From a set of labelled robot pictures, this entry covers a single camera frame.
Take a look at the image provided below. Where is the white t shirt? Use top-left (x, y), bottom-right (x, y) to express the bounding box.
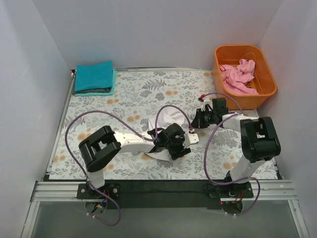
top-left (131, 106), bottom-right (190, 161)

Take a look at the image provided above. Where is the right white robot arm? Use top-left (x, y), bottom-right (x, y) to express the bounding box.
top-left (191, 96), bottom-right (281, 199)

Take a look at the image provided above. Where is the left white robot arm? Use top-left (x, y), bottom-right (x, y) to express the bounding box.
top-left (79, 123), bottom-right (199, 198)

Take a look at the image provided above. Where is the floral table mat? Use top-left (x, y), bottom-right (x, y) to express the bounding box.
top-left (49, 70), bottom-right (277, 180)

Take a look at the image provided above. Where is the pink t shirt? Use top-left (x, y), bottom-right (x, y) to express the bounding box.
top-left (219, 59), bottom-right (259, 95)

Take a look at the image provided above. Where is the orange plastic basket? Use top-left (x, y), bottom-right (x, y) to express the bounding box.
top-left (212, 45), bottom-right (277, 110)

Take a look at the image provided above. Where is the grey folded t shirt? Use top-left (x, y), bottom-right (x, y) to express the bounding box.
top-left (73, 87), bottom-right (111, 95)

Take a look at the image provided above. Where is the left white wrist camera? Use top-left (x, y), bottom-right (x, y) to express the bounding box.
top-left (183, 131), bottom-right (200, 148)

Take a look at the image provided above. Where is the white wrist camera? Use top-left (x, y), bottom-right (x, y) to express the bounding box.
top-left (198, 94), bottom-right (212, 111)
top-left (183, 131), bottom-right (200, 148)

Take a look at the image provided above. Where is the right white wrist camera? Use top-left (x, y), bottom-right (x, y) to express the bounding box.
top-left (198, 94), bottom-right (212, 111)

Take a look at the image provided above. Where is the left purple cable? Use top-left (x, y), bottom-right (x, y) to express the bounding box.
top-left (64, 105), bottom-right (195, 227)

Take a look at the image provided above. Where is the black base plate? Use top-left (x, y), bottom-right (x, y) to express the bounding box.
top-left (76, 180), bottom-right (255, 210)

